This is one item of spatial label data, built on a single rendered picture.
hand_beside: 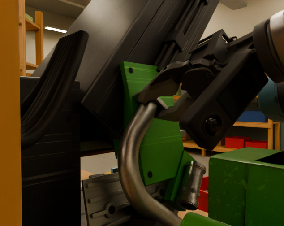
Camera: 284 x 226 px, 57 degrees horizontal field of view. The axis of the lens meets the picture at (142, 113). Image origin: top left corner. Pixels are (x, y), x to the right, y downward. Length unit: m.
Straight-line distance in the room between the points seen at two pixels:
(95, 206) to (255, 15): 6.38
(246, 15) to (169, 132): 6.30
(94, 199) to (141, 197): 0.07
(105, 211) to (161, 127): 0.17
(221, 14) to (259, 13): 0.91
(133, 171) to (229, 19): 6.59
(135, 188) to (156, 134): 0.12
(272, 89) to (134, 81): 0.21
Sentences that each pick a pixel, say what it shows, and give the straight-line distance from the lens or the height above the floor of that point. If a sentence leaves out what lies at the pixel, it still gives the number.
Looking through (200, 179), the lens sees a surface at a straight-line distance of 0.47.
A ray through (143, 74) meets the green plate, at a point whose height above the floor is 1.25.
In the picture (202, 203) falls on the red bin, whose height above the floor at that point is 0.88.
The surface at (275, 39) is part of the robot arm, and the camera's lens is 0.30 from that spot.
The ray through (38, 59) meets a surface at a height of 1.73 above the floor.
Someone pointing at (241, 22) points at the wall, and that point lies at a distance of 6.72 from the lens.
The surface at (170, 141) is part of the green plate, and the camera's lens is 0.48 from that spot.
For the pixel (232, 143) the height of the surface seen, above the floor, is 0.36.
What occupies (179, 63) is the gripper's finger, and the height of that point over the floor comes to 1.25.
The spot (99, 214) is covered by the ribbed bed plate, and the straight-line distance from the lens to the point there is 0.39.
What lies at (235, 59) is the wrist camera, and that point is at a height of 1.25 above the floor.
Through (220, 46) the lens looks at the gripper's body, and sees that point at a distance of 0.36.
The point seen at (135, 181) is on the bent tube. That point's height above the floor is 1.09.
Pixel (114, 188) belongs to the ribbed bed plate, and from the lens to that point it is 0.41.
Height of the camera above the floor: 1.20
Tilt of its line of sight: 2 degrees down
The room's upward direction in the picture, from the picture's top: straight up
